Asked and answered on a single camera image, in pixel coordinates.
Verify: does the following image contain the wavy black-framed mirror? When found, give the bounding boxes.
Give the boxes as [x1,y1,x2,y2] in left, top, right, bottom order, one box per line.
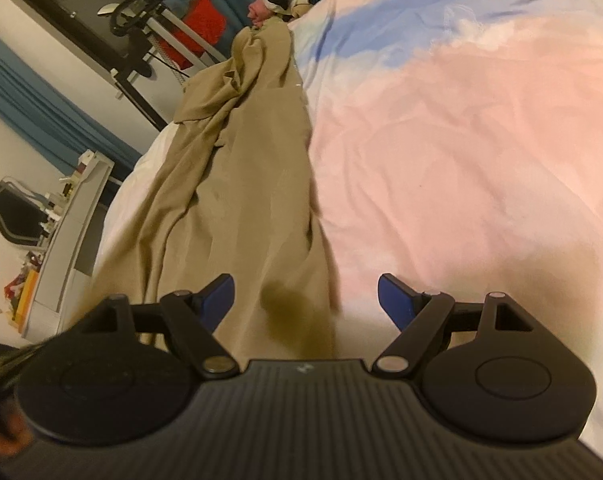
[0,176,51,249]

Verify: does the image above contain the tan printed t-shirt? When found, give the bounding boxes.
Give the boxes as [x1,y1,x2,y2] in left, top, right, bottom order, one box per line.
[69,22,343,361]

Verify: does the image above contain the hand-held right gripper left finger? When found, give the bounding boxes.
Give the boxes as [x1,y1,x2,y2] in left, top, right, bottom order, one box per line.
[74,273,241,377]

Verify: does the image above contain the bed with pastel sheet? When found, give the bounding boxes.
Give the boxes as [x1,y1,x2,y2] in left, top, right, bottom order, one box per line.
[102,0,603,461]

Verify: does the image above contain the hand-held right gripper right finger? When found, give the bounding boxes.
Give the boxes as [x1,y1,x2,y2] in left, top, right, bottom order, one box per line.
[373,273,537,376]

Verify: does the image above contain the white vanity desk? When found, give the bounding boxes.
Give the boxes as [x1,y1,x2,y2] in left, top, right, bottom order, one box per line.
[22,150,117,342]

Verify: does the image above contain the dark window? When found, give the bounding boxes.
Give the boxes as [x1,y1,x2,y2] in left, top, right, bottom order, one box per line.
[2,0,192,82]

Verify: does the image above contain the pink garment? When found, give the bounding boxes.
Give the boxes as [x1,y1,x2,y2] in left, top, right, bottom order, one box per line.
[248,0,273,27]

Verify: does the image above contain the narrow blue curtain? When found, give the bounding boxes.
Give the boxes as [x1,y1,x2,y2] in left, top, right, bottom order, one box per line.
[0,25,143,174]

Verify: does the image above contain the garment steamer stand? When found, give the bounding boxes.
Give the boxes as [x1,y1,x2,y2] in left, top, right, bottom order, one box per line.
[98,0,232,87]

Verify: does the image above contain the cream garment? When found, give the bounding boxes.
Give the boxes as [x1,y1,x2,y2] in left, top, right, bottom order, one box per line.
[269,0,315,22]

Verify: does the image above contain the row of cosmetic bottles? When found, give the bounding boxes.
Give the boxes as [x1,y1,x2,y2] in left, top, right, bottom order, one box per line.
[2,151,95,333]

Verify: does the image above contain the black white upright frame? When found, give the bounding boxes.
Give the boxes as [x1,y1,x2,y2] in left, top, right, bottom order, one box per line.
[109,52,171,132]

